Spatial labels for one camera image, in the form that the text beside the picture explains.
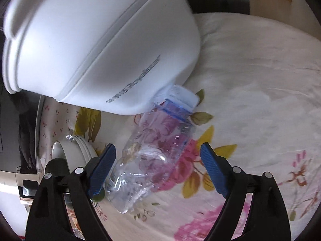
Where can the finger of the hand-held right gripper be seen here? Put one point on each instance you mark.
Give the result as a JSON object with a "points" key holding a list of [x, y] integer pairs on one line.
{"points": [[213, 170], [101, 170]]}

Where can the clear plastic bottle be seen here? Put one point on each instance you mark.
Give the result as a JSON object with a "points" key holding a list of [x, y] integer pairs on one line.
{"points": [[150, 155]]}

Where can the white bowl with dark lid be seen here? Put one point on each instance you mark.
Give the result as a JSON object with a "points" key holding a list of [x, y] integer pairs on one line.
{"points": [[75, 146]]}

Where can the cream air fryer oven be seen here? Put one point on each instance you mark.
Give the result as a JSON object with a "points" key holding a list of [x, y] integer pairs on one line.
{"points": [[10, 183]]}

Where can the black microwave oven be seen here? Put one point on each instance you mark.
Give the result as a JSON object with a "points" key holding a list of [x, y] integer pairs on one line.
{"points": [[15, 130]]}

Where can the floral tablecloth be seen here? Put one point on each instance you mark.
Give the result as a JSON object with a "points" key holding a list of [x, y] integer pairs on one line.
{"points": [[250, 80]]}

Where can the white electric pot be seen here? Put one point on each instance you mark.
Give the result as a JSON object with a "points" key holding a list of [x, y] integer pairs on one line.
{"points": [[100, 42]]}

